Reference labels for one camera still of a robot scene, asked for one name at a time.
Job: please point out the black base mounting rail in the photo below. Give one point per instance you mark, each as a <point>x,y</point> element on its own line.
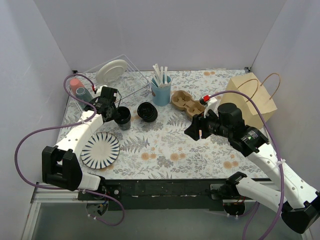
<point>162,194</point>

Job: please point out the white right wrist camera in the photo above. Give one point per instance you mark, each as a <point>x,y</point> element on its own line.
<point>209,103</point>

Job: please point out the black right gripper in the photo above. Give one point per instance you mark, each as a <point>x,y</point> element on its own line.
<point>197,127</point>

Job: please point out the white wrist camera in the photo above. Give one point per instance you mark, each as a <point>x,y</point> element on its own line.
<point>98,91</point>
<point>209,103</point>

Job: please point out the white wrapped straw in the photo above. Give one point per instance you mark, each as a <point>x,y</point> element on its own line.
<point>162,75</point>
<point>165,75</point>
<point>157,75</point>

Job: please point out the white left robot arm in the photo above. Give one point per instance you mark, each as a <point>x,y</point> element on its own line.
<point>60,164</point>

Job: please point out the white ceramic plate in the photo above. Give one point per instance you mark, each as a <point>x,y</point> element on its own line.
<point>111,71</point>

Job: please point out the floral patterned table mat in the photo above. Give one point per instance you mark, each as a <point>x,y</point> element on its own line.
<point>161,150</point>

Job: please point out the blue cylindrical holder cup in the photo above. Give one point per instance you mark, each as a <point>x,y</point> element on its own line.
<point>161,96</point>

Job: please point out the blue striped white plate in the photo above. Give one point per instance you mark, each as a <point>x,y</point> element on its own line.
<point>100,151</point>

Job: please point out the brown pulp cup carrier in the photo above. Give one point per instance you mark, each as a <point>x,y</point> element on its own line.
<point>184,102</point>

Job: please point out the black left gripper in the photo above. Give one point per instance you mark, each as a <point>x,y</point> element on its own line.
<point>109,112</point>

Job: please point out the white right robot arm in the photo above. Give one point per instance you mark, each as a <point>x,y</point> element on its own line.
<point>298,201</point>

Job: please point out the teal plastic cup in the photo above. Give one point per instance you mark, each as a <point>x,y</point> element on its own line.
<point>83,94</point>

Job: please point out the clear wire dish rack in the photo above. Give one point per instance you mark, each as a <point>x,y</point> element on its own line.
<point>133,87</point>

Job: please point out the dark paper coffee cup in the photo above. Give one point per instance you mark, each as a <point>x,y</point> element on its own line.
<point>124,119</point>

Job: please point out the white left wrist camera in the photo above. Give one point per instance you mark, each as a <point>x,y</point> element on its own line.
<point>98,91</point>

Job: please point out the pink plastic cup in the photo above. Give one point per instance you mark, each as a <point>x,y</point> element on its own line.
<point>75,83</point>

